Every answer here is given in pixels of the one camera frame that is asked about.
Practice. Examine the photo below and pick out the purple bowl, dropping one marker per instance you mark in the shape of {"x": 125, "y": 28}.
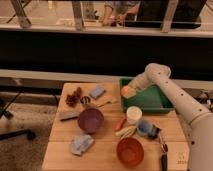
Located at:
{"x": 90, "y": 120}

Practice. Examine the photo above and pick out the wooden brush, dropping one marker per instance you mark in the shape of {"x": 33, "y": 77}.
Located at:
{"x": 103, "y": 103}

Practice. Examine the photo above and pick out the green plastic tray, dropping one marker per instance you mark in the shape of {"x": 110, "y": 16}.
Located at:
{"x": 151, "y": 100}

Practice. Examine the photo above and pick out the orange apple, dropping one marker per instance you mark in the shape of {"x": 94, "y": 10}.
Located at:
{"x": 124, "y": 90}

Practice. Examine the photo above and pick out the person in background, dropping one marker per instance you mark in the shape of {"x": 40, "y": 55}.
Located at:
{"x": 150, "y": 13}

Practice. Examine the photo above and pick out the black chair base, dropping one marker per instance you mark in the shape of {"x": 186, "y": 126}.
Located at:
{"x": 12, "y": 130}

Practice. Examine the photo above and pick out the orange carrot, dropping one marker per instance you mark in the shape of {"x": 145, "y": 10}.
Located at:
{"x": 120, "y": 124}

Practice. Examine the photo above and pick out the blue cup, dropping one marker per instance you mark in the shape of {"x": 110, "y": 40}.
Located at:
{"x": 144, "y": 127}

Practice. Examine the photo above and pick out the pale corn cob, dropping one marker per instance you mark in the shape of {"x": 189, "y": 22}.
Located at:
{"x": 126, "y": 132}

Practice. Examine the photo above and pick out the light blue crumpled cloth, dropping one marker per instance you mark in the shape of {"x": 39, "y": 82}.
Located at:
{"x": 80, "y": 144}

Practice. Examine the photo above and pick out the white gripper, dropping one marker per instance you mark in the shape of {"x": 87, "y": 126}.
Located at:
{"x": 131, "y": 91}

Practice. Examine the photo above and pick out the brown pine cone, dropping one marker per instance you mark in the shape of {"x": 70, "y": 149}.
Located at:
{"x": 73, "y": 99}

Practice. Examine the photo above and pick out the blue sponge block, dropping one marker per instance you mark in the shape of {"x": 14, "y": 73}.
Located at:
{"x": 97, "y": 92}

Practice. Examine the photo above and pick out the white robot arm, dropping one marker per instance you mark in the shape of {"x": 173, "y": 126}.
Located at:
{"x": 199, "y": 117}

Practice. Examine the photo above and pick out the white round container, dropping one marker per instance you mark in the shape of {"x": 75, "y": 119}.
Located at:
{"x": 133, "y": 114}

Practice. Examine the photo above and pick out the black handled tool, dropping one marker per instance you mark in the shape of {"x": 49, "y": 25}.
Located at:
{"x": 155, "y": 134}

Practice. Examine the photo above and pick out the black white striped object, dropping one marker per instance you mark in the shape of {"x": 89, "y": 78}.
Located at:
{"x": 85, "y": 100}

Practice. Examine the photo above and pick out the orange bowl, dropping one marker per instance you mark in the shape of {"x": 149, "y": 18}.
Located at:
{"x": 130, "y": 152}

